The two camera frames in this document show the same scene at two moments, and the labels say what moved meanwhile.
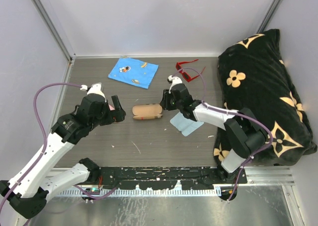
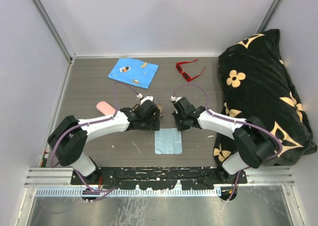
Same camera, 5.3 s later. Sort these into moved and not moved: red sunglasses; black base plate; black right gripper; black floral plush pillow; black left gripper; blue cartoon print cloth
Moved: black left gripper; black right gripper
Not moved: black base plate; black floral plush pillow; red sunglasses; blue cartoon print cloth
